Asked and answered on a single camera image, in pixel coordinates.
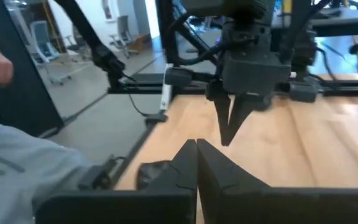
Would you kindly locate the crumpled black cloth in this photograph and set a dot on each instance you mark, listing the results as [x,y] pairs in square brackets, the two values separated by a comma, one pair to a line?
[151,174]

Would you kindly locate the white frame bracket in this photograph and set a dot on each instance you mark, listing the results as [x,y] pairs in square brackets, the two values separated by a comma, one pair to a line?
[166,93]

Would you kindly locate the black aluminium table frame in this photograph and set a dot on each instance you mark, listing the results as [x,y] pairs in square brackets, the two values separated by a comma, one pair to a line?
[346,88]

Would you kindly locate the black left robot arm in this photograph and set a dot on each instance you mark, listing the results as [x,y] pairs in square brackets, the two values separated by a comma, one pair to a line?
[228,7]

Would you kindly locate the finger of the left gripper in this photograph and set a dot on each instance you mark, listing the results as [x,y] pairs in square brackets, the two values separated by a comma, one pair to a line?
[244,109]
[222,115]

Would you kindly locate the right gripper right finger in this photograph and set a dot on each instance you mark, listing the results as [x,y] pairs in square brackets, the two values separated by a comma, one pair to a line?
[222,186]

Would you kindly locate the black upright panel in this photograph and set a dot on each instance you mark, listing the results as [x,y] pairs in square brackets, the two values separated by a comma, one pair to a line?
[26,77]

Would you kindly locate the dark grey desk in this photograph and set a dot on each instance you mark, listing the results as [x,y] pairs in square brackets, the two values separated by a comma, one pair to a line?
[337,23]

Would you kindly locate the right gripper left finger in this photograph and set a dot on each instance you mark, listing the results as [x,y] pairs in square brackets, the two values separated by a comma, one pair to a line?
[179,180]

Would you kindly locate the yellow rod black knob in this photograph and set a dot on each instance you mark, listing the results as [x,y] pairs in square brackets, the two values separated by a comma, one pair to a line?
[357,48]

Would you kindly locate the person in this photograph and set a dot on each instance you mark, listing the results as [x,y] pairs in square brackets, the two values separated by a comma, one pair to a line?
[17,174]

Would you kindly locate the grey office chair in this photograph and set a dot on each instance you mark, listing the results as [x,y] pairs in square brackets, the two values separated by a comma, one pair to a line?
[42,40]
[123,28]

